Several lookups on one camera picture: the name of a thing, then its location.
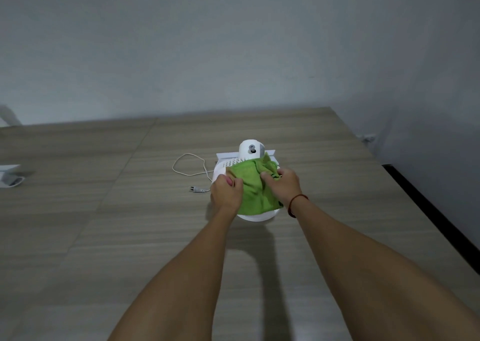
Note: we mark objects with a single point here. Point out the person's right hand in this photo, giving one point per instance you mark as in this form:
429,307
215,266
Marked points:
284,187

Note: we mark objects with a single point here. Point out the person's left hand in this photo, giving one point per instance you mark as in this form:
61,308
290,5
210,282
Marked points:
226,195

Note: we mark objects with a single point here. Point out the person's left thumb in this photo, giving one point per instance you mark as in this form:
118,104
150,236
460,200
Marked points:
232,181

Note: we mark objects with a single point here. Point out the person's right fingers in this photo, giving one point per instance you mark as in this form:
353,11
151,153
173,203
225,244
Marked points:
270,175

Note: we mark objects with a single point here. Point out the green cloth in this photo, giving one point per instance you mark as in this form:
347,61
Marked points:
255,187

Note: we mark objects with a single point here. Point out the white electric fan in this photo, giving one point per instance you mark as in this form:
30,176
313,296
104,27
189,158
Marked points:
249,157

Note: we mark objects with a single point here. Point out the person's right forearm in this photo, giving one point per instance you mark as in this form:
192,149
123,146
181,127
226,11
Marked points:
378,269

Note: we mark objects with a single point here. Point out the person's left forearm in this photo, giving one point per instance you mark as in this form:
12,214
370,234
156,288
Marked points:
180,280

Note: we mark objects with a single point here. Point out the white object at table edge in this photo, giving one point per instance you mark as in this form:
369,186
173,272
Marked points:
10,176

